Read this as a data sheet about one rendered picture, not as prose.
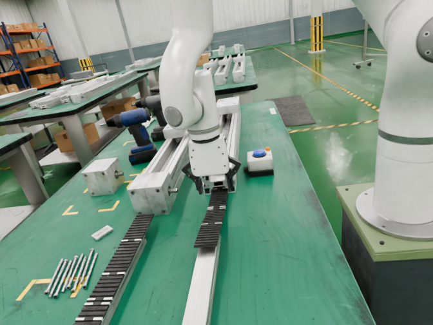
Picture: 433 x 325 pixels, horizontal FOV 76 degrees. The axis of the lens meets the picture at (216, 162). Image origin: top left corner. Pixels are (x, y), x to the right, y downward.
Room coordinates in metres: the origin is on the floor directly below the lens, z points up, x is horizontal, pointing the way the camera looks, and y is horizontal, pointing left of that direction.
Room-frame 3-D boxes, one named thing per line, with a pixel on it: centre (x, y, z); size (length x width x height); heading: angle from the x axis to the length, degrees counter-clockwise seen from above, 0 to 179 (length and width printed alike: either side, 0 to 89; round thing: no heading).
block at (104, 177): (0.91, 0.39, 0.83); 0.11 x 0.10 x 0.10; 80
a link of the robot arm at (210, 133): (0.69, 0.02, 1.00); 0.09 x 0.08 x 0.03; 80
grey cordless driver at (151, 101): (1.37, 0.26, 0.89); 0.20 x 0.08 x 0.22; 81
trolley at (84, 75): (5.72, 2.14, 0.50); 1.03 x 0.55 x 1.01; 176
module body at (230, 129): (1.13, -0.06, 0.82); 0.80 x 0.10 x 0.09; 170
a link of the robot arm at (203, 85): (0.68, 0.02, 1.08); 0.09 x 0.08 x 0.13; 149
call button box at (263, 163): (0.83, -0.13, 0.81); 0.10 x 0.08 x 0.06; 80
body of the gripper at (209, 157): (0.69, 0.02, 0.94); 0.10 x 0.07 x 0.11; 80
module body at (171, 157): (1.16, 0.12, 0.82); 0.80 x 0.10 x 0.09; 170
